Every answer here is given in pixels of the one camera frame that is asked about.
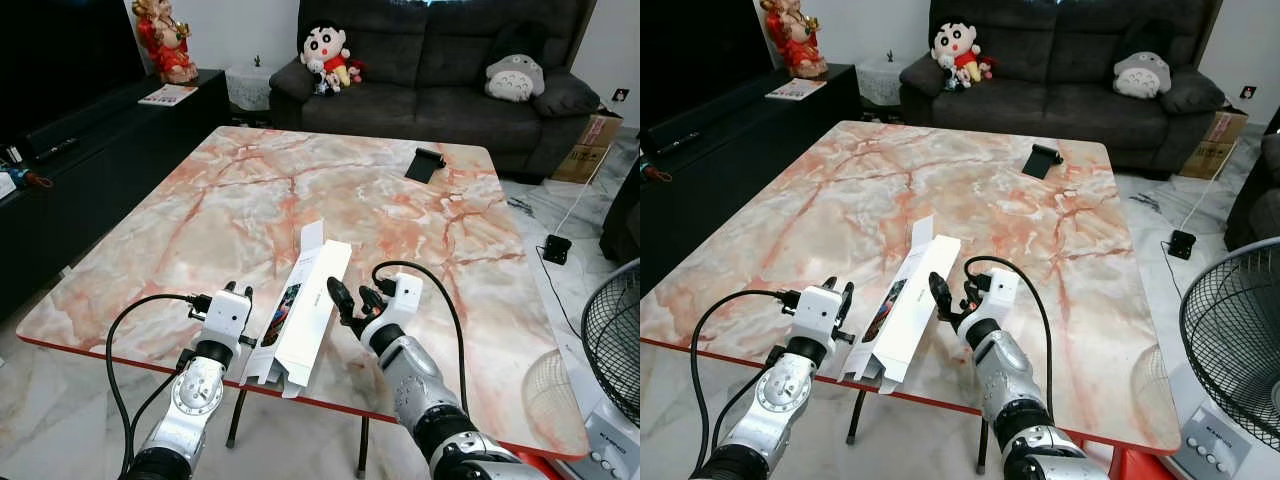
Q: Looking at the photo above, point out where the white and red booklet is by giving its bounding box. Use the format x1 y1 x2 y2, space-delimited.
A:
764 77 829 102
137 84 200 108

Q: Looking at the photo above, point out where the red and gold figurine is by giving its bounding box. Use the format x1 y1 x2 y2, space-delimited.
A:
131 0 200 85
759 0 830 80

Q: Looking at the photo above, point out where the brown cardboard box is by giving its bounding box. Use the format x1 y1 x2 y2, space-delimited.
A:
1177 107 1250 182
549 110 624 185

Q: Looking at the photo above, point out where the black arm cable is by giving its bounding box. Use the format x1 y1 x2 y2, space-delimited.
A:
962 255 1057 399
104 292 213 479
688 288 801 479
371 260 471 416

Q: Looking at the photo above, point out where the cartoon boy plush doll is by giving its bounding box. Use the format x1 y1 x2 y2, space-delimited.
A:
930 19 986 92
300 24 353 97

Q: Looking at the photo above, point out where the grey Totoro plush toy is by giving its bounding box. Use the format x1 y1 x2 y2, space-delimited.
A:
1112 47 1174 101
484 50 547 104

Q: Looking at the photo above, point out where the black soundbar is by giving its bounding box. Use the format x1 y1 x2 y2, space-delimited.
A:
644 126 703 157
24 128 83 163

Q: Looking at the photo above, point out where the small white lace-covered table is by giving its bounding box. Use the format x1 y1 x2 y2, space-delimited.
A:
223 62 277 112
854 56 907 108

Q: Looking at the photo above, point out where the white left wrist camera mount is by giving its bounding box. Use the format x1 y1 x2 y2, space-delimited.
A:
203 290 251 349
795 287 843 347

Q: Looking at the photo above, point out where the thin white floor cable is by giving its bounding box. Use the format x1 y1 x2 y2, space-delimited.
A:
1184 176 1223 237
556 180 595 243

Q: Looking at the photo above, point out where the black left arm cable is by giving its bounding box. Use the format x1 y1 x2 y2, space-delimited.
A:
688 288 801 479
104 292 213 479

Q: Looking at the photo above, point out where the black TV cabinet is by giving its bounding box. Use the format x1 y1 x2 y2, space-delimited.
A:
0 68 232 323
640 62 860 298

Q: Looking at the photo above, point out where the thin black floor cable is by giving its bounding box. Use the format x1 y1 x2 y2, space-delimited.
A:
1160 240 1185 301
536 245 593 353

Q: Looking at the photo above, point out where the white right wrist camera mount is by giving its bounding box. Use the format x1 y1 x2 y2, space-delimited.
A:
385 273 424 323
984 268 1020 317

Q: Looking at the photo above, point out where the grey standing fan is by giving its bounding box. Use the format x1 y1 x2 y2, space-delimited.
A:
1168 236 1280 480
580 258 641 480

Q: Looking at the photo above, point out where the small black folded stand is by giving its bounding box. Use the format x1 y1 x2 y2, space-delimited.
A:
405 148 448 185
1021 143 1065 181

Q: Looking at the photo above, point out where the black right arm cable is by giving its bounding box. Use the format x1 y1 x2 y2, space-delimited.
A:
371 260 471 416
962 255 1057 399

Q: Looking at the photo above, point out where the dark grey fabric sofa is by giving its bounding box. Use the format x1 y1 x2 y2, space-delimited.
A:
897 0 1228 181
268 0 603 183

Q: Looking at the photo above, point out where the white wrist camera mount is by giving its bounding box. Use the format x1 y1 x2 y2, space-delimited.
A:
385 273 424 323
795 287 843 347
984 268 1020 317
203 290 251 349

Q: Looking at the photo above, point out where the black television screen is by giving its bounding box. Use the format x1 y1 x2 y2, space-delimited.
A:
0 0 148 151
640 0 773 133

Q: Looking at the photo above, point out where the long white cardboard box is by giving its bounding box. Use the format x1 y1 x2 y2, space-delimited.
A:
838 213 962 392
243 220 354 399

